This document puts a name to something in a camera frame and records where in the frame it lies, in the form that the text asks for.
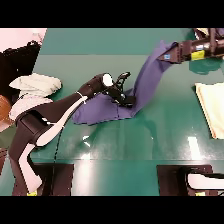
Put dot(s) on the brown garment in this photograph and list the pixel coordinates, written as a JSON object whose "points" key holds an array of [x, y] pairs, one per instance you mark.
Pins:
{"points": [[4, 110]]}

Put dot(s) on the pale pink garment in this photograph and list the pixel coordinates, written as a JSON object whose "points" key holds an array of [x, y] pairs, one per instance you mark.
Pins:
{"points": [[23, 105]]}

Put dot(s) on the cream garment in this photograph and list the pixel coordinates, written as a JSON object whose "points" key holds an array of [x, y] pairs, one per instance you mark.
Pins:
{"points": [[213, 110]]}

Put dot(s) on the white garment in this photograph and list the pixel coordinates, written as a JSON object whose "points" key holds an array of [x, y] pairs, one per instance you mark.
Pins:
{"points": [[36, 84]]}

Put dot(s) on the purple shirt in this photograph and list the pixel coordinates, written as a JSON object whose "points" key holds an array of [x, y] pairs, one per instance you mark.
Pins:
{"points": [[146, 83]]}

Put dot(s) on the purple garment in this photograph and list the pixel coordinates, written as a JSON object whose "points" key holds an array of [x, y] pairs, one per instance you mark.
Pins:
{"points": [[220, 32]]}

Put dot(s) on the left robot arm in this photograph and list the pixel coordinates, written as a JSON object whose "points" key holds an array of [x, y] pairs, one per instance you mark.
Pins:
{"points": [[56, 111]]}

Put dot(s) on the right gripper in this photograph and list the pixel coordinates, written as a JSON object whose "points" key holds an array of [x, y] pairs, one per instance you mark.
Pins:
{"points": [[175, 53]]}

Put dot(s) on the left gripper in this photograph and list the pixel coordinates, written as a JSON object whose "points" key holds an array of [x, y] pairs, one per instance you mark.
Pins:
{"points": [[123, 98]]}

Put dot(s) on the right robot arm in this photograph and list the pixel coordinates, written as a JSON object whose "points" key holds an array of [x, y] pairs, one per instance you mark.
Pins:
{"points": [[210, 46]]}

